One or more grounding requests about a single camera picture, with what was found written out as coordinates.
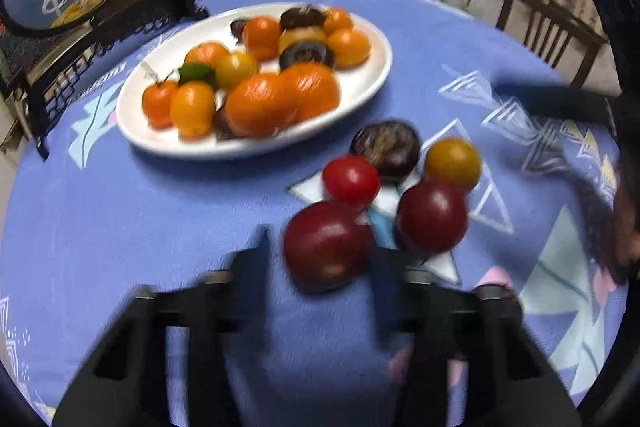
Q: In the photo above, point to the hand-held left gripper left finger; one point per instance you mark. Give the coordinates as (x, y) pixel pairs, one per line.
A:
(250, 287)

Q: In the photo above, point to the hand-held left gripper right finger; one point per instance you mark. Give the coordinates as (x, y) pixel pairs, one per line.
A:
(387, 287)

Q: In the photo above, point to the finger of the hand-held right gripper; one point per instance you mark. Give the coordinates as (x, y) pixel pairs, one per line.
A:
(560, 102)

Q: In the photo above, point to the dark red cherry tomato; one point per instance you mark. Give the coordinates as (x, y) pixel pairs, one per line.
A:
(325, 244)
(432, 217)

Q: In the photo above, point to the yellow-green cherry tomato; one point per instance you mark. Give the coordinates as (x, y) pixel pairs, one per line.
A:
(452, 163)

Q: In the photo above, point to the white oval plate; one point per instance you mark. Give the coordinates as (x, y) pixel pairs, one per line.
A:
(165, 142)

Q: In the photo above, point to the pile of mandarins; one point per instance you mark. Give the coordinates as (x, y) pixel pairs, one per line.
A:
(260, 102)

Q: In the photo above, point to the yellow cherry tomato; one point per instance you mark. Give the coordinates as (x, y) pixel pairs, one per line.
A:
(192, 109)
(236, 68)

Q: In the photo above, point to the slatted wooden chair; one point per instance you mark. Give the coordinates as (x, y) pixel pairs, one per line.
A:
(545, 27)

